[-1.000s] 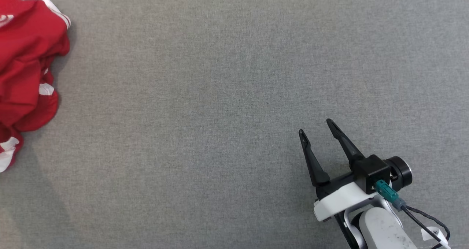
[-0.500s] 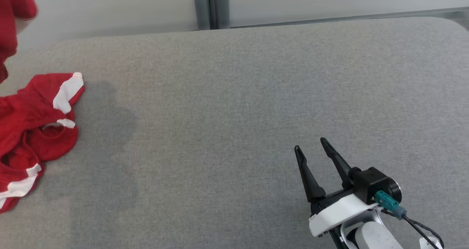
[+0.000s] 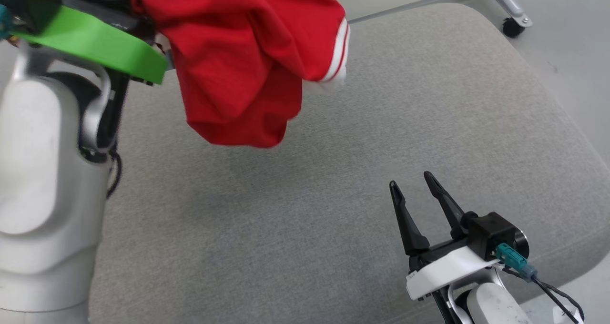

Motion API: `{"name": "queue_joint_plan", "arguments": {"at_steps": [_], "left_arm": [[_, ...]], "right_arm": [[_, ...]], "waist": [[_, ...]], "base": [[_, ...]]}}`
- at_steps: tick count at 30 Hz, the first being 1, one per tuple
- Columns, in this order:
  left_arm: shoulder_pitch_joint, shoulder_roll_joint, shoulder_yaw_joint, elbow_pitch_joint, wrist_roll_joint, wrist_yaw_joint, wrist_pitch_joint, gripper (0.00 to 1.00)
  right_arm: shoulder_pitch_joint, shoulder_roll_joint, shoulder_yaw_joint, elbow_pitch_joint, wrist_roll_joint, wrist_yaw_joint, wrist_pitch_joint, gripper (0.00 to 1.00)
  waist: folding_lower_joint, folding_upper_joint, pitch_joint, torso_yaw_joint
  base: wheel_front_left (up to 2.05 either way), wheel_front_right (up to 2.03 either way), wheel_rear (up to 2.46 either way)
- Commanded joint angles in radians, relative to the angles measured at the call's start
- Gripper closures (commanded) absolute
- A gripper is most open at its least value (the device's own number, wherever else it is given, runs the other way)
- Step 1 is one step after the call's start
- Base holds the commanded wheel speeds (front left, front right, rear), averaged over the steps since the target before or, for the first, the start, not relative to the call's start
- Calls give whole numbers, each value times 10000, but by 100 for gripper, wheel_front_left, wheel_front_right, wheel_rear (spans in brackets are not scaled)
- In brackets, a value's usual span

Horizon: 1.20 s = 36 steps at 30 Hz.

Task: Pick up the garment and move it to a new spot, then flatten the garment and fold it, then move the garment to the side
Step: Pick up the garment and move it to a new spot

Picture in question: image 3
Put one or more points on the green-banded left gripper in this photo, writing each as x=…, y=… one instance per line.
x=100, y=43

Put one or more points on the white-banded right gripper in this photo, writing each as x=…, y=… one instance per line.
x=448, y=267

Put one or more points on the red jersey with white stripes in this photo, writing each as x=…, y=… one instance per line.
x=238, y=52

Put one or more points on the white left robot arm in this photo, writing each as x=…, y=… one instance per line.
x=38, y=171

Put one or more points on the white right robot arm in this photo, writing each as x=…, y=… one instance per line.
x=495, y=305

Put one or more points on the black caster wheel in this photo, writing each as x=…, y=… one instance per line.
x=513, y=27

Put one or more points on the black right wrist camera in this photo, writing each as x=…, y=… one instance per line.
x=493, y=231

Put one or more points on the teal left camera plug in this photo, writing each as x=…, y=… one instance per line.
x=5, y=21

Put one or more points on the grey metal frame leg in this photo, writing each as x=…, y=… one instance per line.
x=505, y=0

